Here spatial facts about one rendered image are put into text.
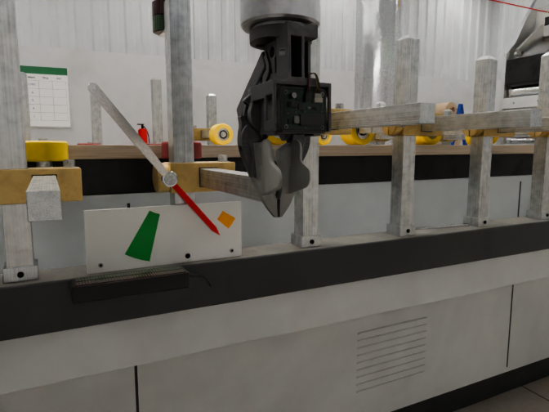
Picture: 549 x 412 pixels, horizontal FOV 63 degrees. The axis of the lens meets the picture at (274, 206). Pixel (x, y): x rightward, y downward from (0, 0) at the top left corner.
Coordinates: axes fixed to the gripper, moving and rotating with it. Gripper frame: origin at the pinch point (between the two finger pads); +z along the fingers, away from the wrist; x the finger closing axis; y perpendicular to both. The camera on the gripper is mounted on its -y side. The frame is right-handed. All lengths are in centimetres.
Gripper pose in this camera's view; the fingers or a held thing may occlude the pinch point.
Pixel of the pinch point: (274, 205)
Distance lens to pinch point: 54.5
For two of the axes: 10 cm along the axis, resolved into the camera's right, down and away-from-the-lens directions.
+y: 4.4, 0.9, -8.9
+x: 9.0, -0.6, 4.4
